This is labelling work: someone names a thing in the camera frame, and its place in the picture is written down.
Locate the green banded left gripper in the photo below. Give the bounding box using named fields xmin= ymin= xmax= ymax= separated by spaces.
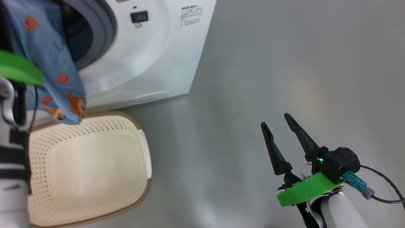
xmin=0 ymin=50 xmax=44 ymax=87

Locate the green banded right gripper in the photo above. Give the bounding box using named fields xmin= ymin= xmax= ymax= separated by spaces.
xmin=261 ymin=113 xmax=345 ymax=208

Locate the blue cartoon print garment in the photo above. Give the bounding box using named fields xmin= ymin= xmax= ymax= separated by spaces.
xmin=0 ymin=0 xmax=87 ymax=126

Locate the grey rubber door seal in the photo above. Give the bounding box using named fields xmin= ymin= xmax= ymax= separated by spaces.
xmin=62 ymin=0 xmax=118 ymax=71

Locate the cream perforated laundry basket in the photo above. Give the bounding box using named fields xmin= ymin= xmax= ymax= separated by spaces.
xmin=27 ymin=111 xmax=153 ymax=228

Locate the black door latch slot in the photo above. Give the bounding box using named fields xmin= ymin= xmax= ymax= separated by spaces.
xmin=130 ymin=10 xmax=149 ymax=24

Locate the white front-load washing machine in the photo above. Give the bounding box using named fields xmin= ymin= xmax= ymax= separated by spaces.
xmin=60 ymin=0 xmax=217 ymax=112

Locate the round white filter cover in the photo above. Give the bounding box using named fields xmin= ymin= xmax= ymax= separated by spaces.
xmin=131 ymin=91 xmax=173 ymax=102

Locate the small printed text label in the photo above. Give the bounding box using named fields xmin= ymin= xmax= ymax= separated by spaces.
xmin=180 ymin=4 xmax=203 ymax=27

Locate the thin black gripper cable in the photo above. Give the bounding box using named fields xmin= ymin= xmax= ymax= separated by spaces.
xmin=29 ymin=86 xmax=39 ymax=133

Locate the dark cable with teal connector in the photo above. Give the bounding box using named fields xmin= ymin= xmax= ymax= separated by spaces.
xmin=343 ymin=165 xmax=405 ymax=211

